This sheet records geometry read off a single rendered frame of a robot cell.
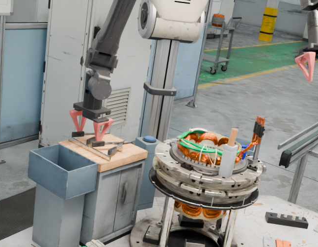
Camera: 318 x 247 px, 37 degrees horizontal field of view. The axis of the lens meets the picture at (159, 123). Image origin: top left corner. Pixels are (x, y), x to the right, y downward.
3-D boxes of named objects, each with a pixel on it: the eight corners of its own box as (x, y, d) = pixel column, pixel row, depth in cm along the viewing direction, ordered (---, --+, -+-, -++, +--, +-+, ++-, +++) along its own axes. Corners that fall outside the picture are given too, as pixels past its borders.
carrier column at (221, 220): (219, 235, 157) (231, 178, 150) (212, 232, 158) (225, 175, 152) (223, 233, 159) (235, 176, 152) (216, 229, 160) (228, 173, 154)
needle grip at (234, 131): (231, 151, 127) (237, 130, 125) (225, 149, 127) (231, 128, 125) (233, 149, 128) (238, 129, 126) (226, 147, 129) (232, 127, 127)
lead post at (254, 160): (257, 163, 142) (266, 126, 139) (252, 164, 141) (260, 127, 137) (252, 160, 144) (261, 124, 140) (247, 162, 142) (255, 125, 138)
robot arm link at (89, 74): (103, 67, 142) (84, 66, 140) (108, 73, 136) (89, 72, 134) (101, 90, 144) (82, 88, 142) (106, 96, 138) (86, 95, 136)
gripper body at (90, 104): (95, 119, 137) (98, 95, 135) (71, 109, 143) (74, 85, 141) (111, 116, 142) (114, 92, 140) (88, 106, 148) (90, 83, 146)
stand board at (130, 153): (100, 172, 132) (101, 164, 131) (56, 149, 143) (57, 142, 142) (146, 158, 147) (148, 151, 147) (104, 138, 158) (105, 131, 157)
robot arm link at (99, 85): (117, 53, 140) (89, 46, 137) (126, 62, 130) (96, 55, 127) (106, 91, 143) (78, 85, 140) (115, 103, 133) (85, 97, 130)
